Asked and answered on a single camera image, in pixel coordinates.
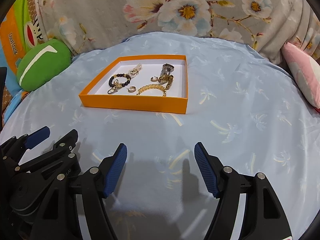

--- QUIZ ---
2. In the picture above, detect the pink white pillow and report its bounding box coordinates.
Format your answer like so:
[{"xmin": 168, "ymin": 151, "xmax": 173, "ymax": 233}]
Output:
[{"xmin": 281, "ymin": 43, "xmax": 319, "ymax": 110}]

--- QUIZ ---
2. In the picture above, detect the small gold hoop earring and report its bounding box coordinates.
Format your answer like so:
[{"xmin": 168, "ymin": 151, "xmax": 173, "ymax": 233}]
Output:
[{"xmin": 113, "ymin": 79, "xmax": 123, "ymax": 90}]

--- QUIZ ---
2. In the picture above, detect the grey floral blanket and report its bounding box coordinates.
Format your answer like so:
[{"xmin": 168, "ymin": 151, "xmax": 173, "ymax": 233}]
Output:
[{"xmin": 35, "ymin": 0, "xmax": 319, "ymax": 64}]

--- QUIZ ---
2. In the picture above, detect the orange cardboard box tray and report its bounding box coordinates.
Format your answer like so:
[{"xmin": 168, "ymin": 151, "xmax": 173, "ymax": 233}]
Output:
[{"xmin": 79, "ymin": 55, "xmax": 188, "ymax": 114}]

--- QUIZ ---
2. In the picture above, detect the silver wrist watch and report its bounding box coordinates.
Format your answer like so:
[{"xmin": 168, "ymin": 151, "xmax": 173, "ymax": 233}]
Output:
[{"xmin": 160, "ymin": 63, "xmax": 174, "ymax": 77}]

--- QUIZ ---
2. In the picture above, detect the gold chain bangle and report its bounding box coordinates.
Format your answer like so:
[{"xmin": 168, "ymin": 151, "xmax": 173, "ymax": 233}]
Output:
[{"xmin": 137, "ymin": 84, "xmax": 167, "ymax": 97}]

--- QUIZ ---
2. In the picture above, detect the light blue palm bedsheet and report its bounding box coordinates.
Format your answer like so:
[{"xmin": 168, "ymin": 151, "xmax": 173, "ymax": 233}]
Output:
[{"xmin": 1, "ymin": 33, "xmax": 319, "ymax": 239}]

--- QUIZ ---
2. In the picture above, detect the green plush pillow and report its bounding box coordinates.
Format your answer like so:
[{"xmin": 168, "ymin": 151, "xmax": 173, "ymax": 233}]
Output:
[{"xmin": 16, "ymin": 39, "xmax": 72, "ymax": 92}]

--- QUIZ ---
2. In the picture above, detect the colourful monkey cartoon blanket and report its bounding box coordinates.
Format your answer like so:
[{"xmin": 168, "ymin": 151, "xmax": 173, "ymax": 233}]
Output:
[{"xmin": 1, "ymin": 0, "xmax": 44, "ymax": 123}]

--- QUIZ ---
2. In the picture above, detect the black bead bracelet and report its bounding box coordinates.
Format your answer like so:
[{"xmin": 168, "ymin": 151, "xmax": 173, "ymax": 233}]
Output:
[{"xmin": 108, "ymin": 73, "xmax": 132, "ymax": 88}]

